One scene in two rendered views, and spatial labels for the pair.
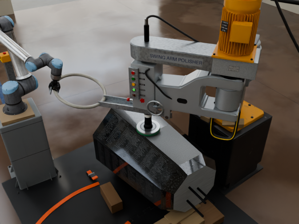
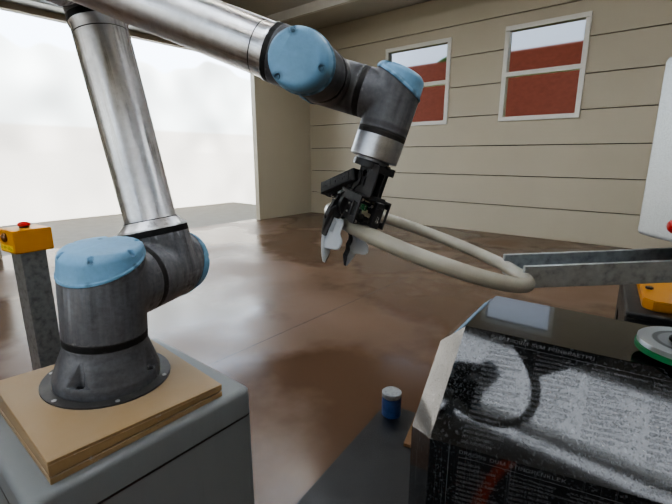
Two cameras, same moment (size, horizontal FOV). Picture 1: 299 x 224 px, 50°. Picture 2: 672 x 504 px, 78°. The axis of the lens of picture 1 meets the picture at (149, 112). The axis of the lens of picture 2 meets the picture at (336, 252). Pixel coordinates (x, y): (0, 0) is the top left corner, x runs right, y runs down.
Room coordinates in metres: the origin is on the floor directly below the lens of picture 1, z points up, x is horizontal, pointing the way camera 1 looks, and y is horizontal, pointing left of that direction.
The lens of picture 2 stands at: (1.76, 1.15, 1.32)
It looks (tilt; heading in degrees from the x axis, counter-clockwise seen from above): 13 degrees down; 339
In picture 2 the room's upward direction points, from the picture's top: straight up
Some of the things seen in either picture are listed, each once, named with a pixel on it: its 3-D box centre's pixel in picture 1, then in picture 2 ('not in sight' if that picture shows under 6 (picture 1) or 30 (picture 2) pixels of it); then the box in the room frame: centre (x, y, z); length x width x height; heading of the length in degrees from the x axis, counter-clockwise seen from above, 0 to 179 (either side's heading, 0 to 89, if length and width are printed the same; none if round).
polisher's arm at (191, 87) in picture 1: (193, 94); not in sight; (2.18, -0.35, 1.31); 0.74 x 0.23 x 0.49; 70
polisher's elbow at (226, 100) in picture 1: (228, 94); not in sight; (2.10, -0.60, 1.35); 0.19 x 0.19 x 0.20
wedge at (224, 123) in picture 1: (232, 122); not in sight; (2.46, -0.80, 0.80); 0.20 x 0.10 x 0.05; 76
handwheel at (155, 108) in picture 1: (156, 106); not in sight; (2.17, -0.06, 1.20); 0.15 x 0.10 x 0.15; 70
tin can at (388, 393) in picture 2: not in sight; (391, 402); (3.43, 0.22, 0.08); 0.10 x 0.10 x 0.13
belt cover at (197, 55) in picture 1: (191, 56); not in sight; (2.20, -0.31, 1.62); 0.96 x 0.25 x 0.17; 70
